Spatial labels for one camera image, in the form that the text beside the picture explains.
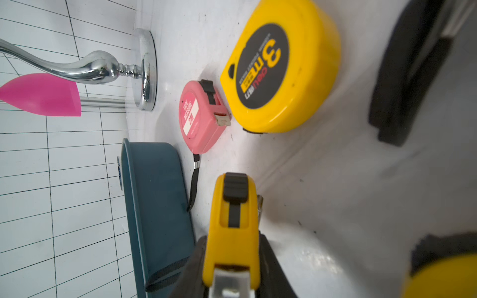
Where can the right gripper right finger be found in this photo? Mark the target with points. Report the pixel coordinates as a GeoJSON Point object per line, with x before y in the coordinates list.
{"type": "Point", "coordinates": [274, 283]}

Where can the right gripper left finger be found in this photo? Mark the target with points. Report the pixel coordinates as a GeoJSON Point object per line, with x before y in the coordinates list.
{"type": "Point", "coordinates": [190, 283]}

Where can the yellow tape measure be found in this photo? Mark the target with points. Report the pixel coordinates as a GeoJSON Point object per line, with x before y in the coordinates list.
{"type": "Point", "coordinates": [232, 261]}
{"type": "Point", "coordinates": [443, 267]}
{"type": "Point", "coordinates": [283, 67]}

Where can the teal plastic storage box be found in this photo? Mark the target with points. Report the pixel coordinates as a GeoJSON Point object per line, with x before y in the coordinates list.
{"type": "Point", "coordinates": [161, 233]}

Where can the pink tape measure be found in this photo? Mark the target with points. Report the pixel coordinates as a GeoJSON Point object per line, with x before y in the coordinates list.
{"type": "Point", "coordinates": [203, 118]}

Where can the chrome glass holder stand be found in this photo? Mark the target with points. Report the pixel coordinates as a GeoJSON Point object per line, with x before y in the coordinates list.
{"type": "Point", "coordinates": [100, 67]}

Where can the pink plastic wine glass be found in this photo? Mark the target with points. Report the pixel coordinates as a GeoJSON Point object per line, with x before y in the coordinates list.
{"type": "Point", "coordinates": [43, 94]}

